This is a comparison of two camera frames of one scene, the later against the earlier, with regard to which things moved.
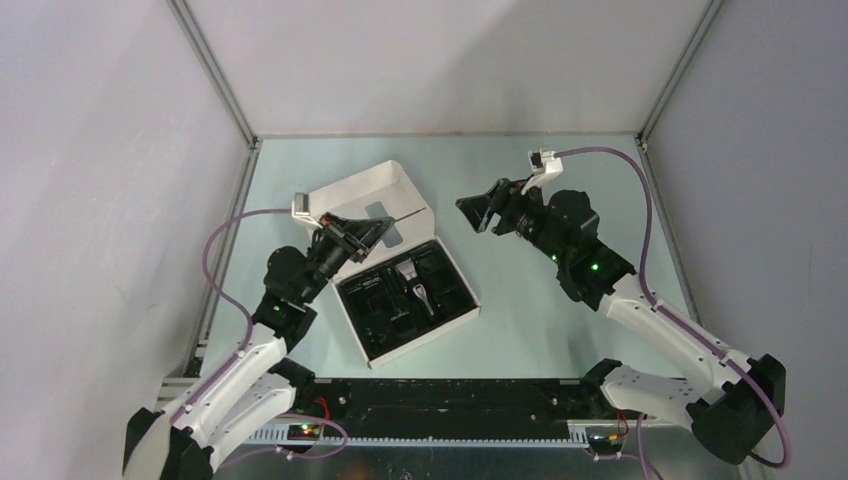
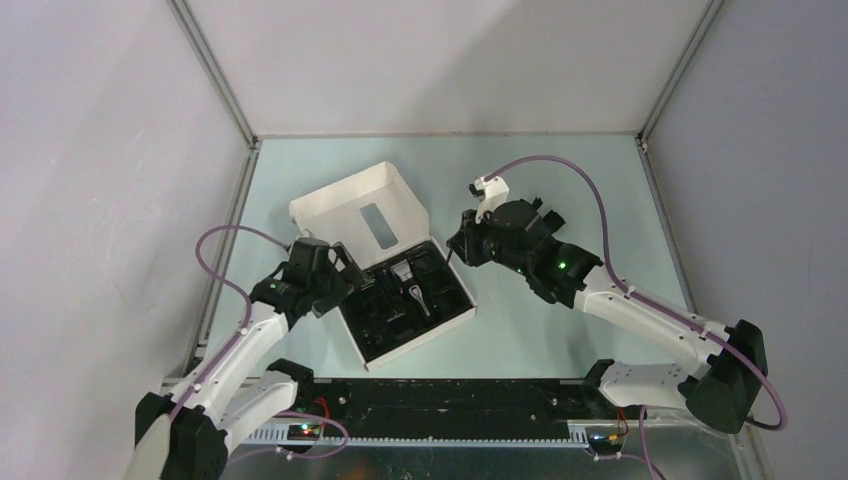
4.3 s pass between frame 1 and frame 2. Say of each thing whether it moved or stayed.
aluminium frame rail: stayed
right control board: stayed
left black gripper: moved
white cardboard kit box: stayed
